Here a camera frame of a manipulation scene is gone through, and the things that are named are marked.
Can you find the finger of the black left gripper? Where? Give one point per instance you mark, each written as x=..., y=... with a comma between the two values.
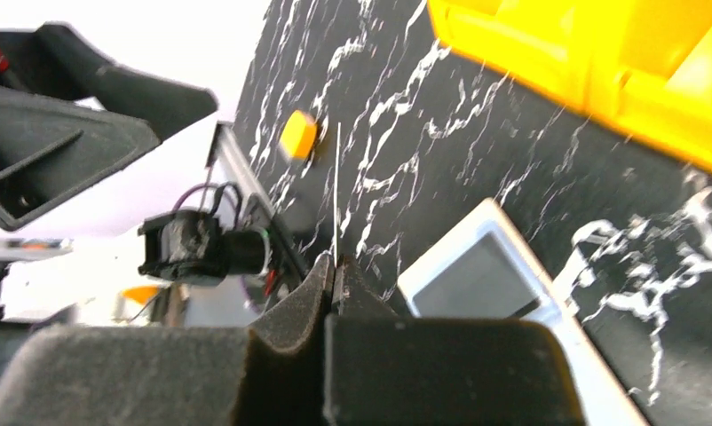
x=55, y=61
x=51, y=150

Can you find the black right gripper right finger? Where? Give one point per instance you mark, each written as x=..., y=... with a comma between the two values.
x=383, y=369

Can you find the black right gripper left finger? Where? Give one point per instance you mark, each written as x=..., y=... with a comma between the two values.
x=267, y=373

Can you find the beige card holder wallet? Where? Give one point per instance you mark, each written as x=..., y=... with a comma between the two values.
x=483, y=268

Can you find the black base motor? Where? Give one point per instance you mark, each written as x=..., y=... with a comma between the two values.
x=192, y=247

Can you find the small yellow block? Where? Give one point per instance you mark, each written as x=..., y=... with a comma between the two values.
x=298, y=136

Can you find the left yellow bin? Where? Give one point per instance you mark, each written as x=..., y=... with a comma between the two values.
x=641, y=68

